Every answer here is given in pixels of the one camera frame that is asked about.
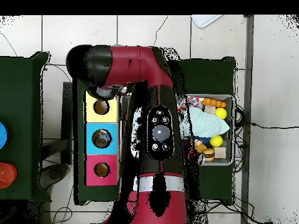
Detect black metal stand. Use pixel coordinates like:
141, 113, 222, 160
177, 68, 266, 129
40, 81, 73, 164

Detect yellow tennis ball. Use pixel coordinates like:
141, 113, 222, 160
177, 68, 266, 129
214, 107, 228, 120

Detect dark green side table cloth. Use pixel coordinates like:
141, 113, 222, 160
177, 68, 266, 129
0, 51, 51, 202

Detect blue round lid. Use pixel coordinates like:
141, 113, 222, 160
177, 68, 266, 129
0, 122, 9, 150

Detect orange plastic toy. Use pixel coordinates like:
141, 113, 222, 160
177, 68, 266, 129
200, 97, 227, 109

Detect crushed red cola can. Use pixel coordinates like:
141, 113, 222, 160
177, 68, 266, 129
187, 148, 206, 166

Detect toy hamburger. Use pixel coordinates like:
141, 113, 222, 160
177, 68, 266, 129
202, 148, 215, 162

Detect thin black floor cable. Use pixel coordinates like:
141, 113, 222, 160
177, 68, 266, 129
251, 122, 299, 130

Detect wooden box with three holes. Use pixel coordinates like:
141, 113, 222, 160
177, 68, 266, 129
83, 90, 121, 187

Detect brown teddy bear toy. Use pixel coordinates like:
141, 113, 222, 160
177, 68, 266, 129
191, 138, 207, 154

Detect white tray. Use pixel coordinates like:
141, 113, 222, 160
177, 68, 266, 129
190, 15, 222, 29

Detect large colourful spotted cloth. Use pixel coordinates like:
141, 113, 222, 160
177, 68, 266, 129
176, 96, 204, 113

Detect mint green waffle cloth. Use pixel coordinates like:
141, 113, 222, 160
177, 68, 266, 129
180, 106, 230, 138

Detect silver wire mesh bin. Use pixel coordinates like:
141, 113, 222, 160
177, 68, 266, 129
119, 92, 235, 167

